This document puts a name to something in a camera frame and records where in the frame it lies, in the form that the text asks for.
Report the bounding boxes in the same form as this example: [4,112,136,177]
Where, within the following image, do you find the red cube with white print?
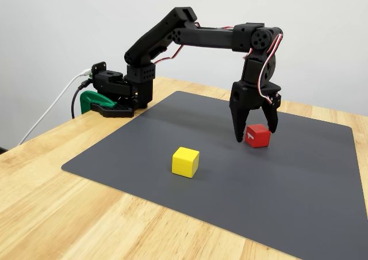
[245,124,272,148]

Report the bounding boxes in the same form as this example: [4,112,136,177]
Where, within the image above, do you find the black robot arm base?
[91,70,153,119]

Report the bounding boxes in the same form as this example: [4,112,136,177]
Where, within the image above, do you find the yellow cube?
[171,146,200,179]

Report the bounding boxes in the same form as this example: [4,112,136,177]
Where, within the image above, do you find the dark grey rectangular mat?
[61,90,368,260]

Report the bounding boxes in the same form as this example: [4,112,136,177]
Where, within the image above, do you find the black controller board holder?
[90,60,107,78]

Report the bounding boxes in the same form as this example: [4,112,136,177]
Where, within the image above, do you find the green table clamp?
[79,90,118,114]

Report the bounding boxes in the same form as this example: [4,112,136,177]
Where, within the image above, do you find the red white black gripper wire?
[243,33,285,105]

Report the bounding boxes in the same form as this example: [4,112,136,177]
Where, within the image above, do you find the red white black elbow wire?
[149,43,185,67]

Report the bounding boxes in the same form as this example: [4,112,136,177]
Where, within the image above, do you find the black cable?
[71,80,92,119]

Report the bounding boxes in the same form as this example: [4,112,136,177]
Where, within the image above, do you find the white cable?
[17,69,93,146]

